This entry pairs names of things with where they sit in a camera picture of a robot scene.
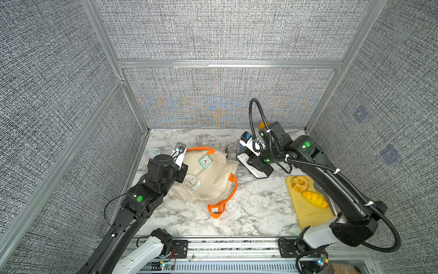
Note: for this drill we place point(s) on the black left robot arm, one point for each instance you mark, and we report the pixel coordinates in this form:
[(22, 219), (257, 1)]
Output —
[(137, 206)]

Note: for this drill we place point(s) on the mint green square alarm clock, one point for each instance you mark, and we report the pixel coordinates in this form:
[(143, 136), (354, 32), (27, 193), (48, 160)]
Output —
[(205, 161)]

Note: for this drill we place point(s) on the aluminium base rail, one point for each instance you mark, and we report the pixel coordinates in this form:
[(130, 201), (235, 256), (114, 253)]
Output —
[(232, 255)]

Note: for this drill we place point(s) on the bundt cake toy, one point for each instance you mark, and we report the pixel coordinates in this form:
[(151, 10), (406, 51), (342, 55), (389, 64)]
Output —
[(299, 184)]

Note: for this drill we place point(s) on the yellow cutting board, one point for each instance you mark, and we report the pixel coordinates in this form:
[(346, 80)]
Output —
[(307, 213)]

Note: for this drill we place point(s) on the black square alarm clock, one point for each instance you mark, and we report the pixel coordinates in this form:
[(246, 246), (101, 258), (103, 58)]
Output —
[(259, 166)]

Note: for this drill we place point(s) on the beige canvas tote bag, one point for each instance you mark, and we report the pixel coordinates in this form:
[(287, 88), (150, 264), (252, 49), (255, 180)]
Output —
[(218, 182)]

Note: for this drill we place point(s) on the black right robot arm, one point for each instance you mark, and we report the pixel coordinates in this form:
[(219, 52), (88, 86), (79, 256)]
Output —
[(358, 216)]

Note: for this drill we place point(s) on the yellow bread loaf toy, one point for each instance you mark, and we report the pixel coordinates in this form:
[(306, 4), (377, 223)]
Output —
[(315, 198)]

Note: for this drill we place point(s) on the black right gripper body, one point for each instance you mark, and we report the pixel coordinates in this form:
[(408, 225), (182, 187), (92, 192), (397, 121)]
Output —
[(268, 158)]

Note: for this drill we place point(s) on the cup with orange lid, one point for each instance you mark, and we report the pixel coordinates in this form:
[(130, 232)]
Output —
[(262, 125)]

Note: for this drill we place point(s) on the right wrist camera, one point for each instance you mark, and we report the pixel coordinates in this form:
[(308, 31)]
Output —
[(250, 142)]

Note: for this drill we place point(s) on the white round alarm clock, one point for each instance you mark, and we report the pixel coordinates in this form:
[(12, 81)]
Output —
[(191, 181)]

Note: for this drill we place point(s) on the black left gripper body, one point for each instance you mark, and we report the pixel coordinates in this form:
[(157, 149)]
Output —
[(178, 175)]

